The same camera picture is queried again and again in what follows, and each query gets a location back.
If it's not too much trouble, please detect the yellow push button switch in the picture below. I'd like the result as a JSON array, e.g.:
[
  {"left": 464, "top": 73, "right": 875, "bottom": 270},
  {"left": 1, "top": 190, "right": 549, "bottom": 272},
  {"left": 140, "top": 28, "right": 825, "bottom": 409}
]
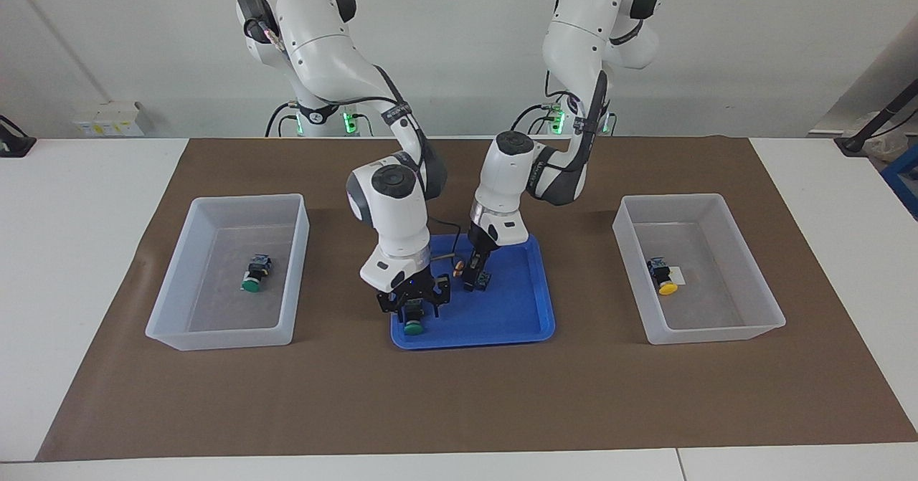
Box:
[
  {"left": 647, "top": 257, "right": 678, "bottom": 296},
  {"left": 453, "top": 253, "right": 493, "bottom": 292}
]

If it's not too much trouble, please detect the blue plastic tray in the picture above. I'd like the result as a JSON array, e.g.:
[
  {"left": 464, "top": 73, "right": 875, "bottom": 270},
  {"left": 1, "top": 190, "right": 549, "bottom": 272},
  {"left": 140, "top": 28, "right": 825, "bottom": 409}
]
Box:
[{"left": 391, "top": 231, "right": 557, "bottom": 351}]

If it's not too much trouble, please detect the brown table mat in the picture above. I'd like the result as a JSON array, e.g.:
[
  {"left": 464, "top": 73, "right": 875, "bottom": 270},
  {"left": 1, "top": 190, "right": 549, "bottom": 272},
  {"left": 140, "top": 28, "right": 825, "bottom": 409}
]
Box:
[{"left": 36, "top": 135, "right": 918, "bottom": 462}]

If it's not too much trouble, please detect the translucent white plastic box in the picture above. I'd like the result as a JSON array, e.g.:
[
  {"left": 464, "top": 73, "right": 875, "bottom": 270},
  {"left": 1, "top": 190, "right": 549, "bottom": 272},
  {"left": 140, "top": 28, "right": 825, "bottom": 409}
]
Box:
[
  {"left": 145, "top": 194, "right": 311, "bottom": 351},
  {"left": 612, "top": 194, "right": 787, "bottom": 346}
]

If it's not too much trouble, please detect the black stand pole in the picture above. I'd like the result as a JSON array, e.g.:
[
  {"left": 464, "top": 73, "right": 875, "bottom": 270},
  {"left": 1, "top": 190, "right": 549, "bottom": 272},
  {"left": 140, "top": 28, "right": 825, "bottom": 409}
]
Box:
[{"left": 834, "top": 80, "right": 918, "bottom": 153}]

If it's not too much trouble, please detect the black clamp base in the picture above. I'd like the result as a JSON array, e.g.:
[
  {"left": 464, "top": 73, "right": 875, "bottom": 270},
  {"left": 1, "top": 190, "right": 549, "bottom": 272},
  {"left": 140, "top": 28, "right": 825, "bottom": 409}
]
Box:
[{"left": 0, "top": 114, "right": 37, "bottom": 158}]

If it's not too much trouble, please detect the clear plastic bag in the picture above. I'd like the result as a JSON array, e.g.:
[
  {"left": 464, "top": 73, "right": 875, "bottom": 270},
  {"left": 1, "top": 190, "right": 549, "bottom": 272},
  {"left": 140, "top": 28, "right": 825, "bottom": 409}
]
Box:
[{"left": 863, "top": 112, "right": 912, "bottom": 165}]

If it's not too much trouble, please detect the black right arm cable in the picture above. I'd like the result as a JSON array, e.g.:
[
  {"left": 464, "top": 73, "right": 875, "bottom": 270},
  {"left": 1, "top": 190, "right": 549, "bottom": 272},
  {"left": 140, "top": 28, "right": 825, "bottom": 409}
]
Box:
[{"left": 244, "top": 19, "right": 467, "bottom": 261}]

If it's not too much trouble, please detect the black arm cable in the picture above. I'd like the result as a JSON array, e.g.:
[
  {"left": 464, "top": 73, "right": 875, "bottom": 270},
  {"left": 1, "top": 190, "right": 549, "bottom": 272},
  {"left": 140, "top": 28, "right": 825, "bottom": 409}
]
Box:
[
  {"left": 244, "top": 19, "right": 467, "bottom": 261},
  {"left": 541, "top": 0, "right": 610, "bottom": 134}
]

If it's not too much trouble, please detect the black base cable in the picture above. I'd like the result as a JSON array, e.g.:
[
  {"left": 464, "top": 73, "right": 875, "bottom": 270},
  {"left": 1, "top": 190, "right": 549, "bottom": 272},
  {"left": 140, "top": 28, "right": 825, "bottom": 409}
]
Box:
[
  {"left": 509, "top": 103, "right": 557, "bottom": 135},
  {"left": 264, "top": 103, "right": 298, "bottom": 138}
]

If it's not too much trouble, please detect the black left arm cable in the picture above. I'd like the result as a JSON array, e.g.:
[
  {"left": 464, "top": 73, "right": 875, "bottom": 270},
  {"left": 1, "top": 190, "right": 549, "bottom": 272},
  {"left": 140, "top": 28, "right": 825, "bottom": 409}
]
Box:
[{"left": 541, "top": 0, "right": 610, "bottom": 134}]

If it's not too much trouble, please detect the blue frame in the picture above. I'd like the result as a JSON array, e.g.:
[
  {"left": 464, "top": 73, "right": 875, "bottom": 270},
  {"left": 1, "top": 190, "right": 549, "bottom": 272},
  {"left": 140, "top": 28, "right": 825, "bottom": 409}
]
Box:
[{"left": 881, "top": 144, "right": 918, "bottom": 220}]

